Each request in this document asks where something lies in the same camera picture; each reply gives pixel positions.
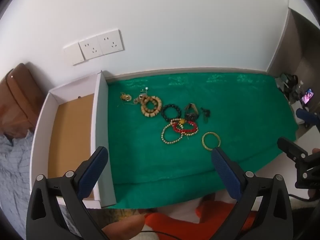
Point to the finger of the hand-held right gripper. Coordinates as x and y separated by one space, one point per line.
308 117
291 148

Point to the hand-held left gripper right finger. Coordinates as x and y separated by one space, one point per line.
226 175

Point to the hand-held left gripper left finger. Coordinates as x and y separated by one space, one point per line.
93 172

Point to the gold bangle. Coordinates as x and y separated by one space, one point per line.
203 141

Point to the white cardboard box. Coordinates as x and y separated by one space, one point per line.
72 130

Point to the small black jewelry piece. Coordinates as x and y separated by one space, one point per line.
205 112

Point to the dark brown bangle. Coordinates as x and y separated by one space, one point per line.
191 116

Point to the person's right hand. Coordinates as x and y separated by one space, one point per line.
314 193

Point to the phone with lit screen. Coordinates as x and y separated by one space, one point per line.
308 96

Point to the dark desk clutter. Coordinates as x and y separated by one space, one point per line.
288 85

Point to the person's orange shorts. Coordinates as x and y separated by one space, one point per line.
212 217

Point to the green cloth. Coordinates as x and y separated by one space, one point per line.
150 160

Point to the person's bare leg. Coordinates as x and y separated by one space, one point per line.
123 227

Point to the blue-grey checked bedsheet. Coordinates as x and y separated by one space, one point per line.
15 170

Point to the small silver pendant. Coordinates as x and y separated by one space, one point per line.
138 100

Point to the pearl earring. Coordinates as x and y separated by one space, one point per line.
146 88

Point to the white wall switch plate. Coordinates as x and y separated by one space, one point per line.
73 54

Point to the white wall socket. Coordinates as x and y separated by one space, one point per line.
110 42
90 48

